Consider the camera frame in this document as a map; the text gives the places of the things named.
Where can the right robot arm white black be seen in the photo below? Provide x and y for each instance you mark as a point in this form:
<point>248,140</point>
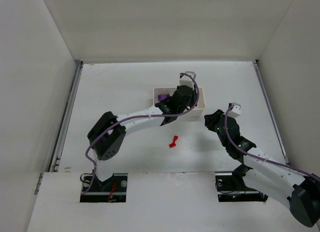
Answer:
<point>294,188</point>

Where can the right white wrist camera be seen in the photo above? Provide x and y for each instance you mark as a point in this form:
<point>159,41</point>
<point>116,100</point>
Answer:
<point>234,110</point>

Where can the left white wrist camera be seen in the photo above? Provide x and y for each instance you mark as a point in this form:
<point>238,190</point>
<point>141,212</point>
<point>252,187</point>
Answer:
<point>187,79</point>

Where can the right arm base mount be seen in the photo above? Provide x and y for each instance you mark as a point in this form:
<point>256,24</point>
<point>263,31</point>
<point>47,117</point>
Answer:
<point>230,187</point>

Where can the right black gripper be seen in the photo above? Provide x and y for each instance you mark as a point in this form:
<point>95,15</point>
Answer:
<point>211,118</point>

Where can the white three-compartment container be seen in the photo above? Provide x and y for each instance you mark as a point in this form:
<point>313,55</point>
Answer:
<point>194,113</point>

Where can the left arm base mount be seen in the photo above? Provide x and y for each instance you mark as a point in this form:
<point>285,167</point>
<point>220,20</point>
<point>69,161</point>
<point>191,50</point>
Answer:
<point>113,190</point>

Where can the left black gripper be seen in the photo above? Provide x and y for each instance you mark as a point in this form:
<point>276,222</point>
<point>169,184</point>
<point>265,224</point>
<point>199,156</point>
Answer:
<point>182,92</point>

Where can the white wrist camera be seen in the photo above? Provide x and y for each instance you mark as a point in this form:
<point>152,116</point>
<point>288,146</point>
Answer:
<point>234,110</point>
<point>187,79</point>

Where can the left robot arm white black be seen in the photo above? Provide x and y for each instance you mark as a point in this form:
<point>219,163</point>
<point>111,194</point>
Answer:
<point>107,135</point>

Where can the red round lego piece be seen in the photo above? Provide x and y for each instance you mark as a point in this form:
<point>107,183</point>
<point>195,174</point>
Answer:
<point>174,142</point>

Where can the green plate purple brick lego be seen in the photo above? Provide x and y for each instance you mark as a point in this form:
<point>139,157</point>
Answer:
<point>161,97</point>

